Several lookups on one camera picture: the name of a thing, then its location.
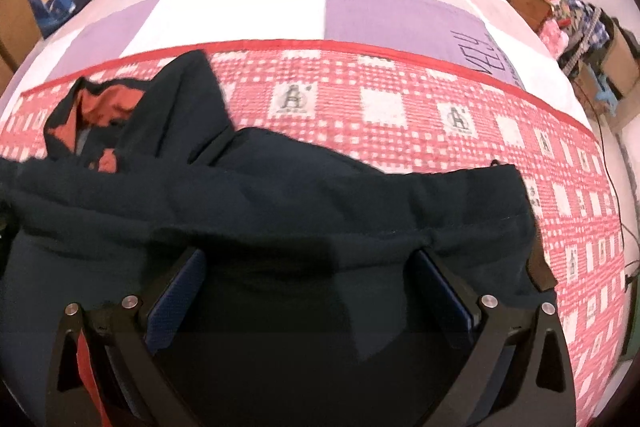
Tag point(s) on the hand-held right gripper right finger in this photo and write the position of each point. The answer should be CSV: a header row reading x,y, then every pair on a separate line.
x,y
445,299

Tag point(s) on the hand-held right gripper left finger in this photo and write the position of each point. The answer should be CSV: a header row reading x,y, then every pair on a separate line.
x,y
176,299

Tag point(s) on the dark green jacket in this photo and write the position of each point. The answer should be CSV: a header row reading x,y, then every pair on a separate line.
x,y
300,212

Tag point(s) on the pink patterned bag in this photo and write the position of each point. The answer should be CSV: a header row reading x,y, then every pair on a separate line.
x,y
554,38

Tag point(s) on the patchwork checked quilt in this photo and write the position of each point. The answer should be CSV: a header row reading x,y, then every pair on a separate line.
x,y
400,12

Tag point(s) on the cardboard box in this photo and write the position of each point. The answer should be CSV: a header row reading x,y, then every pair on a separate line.
x,y
622,57

